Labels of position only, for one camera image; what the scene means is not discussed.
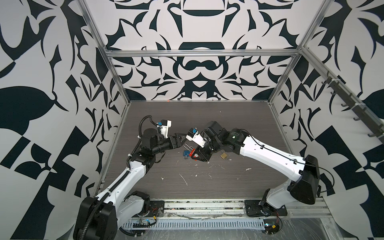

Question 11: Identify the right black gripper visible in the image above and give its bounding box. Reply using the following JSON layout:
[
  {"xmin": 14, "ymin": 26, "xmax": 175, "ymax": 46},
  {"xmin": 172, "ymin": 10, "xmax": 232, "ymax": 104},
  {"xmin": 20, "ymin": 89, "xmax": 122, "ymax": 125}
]
[{"xmin": 188, "ymin": 137, "xmax": 223, "ymax": 162}]

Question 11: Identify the brass padlock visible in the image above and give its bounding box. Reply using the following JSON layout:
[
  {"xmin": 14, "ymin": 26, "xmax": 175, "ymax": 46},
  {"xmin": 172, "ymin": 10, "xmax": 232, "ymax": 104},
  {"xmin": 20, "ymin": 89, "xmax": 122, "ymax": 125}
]
[{"xmin": 221, "ymin": 153, "xmax": 229, "ymax": 160}]

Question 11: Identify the red padlock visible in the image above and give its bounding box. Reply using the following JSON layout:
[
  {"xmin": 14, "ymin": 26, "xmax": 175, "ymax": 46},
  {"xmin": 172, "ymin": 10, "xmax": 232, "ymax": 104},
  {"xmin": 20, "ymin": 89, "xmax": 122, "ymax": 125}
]
[{"xmin": 183, "ymin": 144, "xmax": 198, "ymax": 161}]

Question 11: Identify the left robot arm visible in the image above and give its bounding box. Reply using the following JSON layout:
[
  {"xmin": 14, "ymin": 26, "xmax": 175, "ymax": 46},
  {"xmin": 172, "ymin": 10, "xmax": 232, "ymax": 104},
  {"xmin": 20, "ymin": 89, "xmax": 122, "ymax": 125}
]
[{"xmin": 73, "ymin": 128, "xmax": 187, "ymax": 240}]

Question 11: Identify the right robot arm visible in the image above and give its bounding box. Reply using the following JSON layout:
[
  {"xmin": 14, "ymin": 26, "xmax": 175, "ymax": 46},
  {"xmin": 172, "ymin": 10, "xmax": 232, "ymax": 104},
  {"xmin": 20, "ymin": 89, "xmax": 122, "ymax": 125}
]
[{"xmin": 187, "ymin": 121, "xmax": 322, "ymax": 217}]

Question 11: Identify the blue padlock far left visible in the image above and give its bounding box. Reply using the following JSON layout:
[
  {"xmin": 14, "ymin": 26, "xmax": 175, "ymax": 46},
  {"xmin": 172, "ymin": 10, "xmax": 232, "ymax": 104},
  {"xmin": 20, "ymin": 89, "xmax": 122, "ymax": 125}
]
[{"xmin": 183, "ymin": 150, "xmax": 191, "ymax": 159}]

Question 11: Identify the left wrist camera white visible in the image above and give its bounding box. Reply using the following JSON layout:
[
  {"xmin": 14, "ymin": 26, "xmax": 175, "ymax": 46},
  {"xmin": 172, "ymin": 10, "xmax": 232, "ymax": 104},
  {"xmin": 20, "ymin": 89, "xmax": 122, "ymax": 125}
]
[{"xmin": 157, "ymin": 120, "xmax": 172, "ymax": 139}]

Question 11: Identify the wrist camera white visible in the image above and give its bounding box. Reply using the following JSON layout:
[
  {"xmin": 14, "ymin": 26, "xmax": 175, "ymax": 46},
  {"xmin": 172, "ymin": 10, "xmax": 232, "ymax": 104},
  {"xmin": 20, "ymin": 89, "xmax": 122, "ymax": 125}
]
[
  {"xmin": 157, "ymin": 120, "xmax": 172, "ymax": 139},
  {"xmin": 186, "ymin": 128, "xmax": 207, "ymax": 148}
]

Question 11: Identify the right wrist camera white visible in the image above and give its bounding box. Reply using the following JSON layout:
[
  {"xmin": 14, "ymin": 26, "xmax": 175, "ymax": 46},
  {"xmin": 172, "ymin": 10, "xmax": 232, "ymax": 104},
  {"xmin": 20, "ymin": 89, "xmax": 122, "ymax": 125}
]
[{"xmin": 186, "ymin": 128, "xmax": 207, "ymax": 148}]

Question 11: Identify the white slotted cable duct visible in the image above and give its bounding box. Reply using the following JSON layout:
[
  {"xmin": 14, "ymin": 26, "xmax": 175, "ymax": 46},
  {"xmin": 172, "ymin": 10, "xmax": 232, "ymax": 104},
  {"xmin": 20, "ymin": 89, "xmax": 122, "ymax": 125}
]
[{"xmin": 122, "ymin": 219, "xmax": 265, "ymax": 231}]

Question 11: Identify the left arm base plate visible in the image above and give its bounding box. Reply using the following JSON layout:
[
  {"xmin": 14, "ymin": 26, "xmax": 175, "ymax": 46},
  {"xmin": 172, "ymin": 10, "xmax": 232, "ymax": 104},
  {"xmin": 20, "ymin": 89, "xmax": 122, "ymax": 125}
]
[{"xmin": 144, "ymin": 201, "xmax": 165, "ymax": 218}]

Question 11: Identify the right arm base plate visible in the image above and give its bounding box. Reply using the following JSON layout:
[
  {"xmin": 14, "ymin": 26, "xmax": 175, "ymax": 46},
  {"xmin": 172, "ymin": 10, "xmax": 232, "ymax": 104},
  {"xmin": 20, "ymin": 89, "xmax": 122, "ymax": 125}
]
[{"xmin": 244, "ymin": 200, "xmax": 288, "ymax": 218}]

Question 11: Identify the black corrugated cable left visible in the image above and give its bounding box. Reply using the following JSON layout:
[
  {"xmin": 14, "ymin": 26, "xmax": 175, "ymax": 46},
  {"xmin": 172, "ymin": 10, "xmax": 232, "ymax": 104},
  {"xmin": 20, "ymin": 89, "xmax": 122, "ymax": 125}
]
[{"xmin": 119, "ymin": 115, "xmax": 158, "ymax": 236}]

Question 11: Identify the grey wall hook rail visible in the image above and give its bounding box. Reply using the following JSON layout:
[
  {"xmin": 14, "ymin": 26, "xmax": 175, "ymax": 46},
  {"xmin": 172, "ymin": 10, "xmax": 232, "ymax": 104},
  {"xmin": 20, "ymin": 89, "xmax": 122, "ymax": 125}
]
[{"xmin": 322, "ymin": 71, "xmax": 384, "ymax": 144}]

